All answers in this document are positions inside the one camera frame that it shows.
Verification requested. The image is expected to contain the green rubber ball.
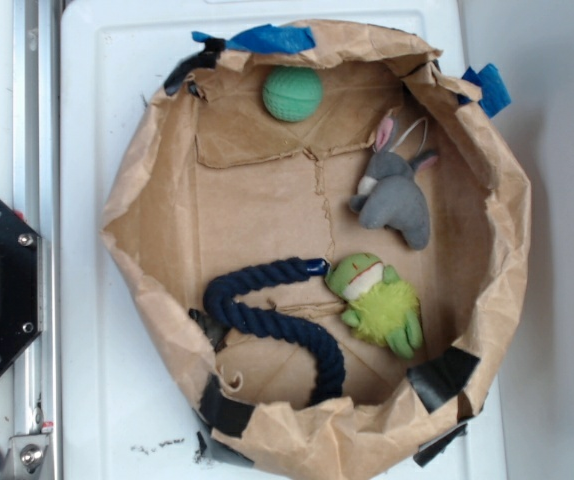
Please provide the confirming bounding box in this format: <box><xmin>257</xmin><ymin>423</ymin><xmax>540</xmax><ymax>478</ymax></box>
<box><xmin>262</xmin><ymin>66</ymin><xmax>323</xmax><ymax>122</ymax></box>

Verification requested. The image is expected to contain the brown paper bag bin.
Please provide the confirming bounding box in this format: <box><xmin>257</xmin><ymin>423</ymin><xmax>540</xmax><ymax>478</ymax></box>
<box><xmin>102</xmin><ymin>20</ymin><xmax>531</xmax><ymax>479</ymax></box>

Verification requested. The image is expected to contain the grey plush bunny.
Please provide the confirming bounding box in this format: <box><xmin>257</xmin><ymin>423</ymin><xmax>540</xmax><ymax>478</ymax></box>
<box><xmin>349</xmin><ymin>115</ymin><xmax>438</xmax><ymax>250</ymax></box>

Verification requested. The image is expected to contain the green plush frog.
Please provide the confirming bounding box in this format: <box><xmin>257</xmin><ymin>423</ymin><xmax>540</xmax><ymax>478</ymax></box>
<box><xmin>325</xmin><ymin>253</ymin><xmax>423</xmax><ymax>360</ymax></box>

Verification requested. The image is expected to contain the black tape lower left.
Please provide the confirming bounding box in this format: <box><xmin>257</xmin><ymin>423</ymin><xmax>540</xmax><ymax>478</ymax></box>
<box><xmin>195</xmin><ymin>373</ymin><xmax>260</xmax><ymax>469</ymax></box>

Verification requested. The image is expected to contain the black tape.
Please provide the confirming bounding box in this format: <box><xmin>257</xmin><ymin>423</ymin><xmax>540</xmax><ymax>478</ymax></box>
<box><xmin>195</xmin><ymin>373</ymin><xmax>260</xmax><ymax>469</ymax></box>
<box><xmin>406</xmin><ymin>346</ymin><xmax>480</xmax><ymax>413</ymax></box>
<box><xmin>163</xmin><ymin>38</ymin><xmax>226</xmax><ymax>97</ymax></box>

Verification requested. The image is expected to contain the black tape upper left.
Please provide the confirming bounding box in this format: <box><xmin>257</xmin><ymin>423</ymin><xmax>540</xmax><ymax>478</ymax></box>
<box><xmin>163</xmin><ymin>38</ymin><xmax>226</xmax><ymax>97</ymax></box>

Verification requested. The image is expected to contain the blue tape top left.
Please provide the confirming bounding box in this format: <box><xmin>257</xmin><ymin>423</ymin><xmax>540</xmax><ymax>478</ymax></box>
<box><xmin>191</xmin><ymin>24</ymin><xmax>316</xmax><ymax>54</ymax></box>

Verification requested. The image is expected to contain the blue tape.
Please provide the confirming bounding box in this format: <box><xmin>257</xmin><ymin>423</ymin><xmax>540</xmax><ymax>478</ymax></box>
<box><xmin>191</xmin><ymin>24</ymin><xmax>316</xmax><ymax>54</ymax></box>
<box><xmin>461</xmin><ymin>63</ymin><xmax>512</xmax><ymax>118</ymax></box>

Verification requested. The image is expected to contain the black tape lower right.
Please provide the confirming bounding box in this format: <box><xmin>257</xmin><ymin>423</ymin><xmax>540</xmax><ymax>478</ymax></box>
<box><xmin>406</xmin><ymin>346</ymin><xmax>480</xmax><ymax>413</ymax></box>

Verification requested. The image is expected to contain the blue tape top right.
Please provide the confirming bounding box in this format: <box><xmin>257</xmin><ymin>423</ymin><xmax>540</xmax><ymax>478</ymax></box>
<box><xmin>461</xmin><ymin>63</ymin><xmax>512</xmax><ymax>118</ymax></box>

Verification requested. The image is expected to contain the navy blue rope toy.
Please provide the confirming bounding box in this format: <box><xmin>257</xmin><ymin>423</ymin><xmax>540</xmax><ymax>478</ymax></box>
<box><xmin>203</xmin><ymin>257</ymin><xmax>346</xmax><ymax>406</ymax></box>

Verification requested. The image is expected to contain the aluminium extrusion rail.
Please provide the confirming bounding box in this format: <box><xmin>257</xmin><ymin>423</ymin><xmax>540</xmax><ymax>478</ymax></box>
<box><xmin>12</xmin><ymin>1</ymin><xmax>66</xmax><ymax>479</ymax></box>

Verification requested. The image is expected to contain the metal corner bracket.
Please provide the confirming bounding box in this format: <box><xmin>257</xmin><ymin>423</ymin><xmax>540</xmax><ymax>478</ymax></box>
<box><xmin>0</xmin><ymin>434</ymin><xmax>54</xmax><ymax>480</ymax></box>

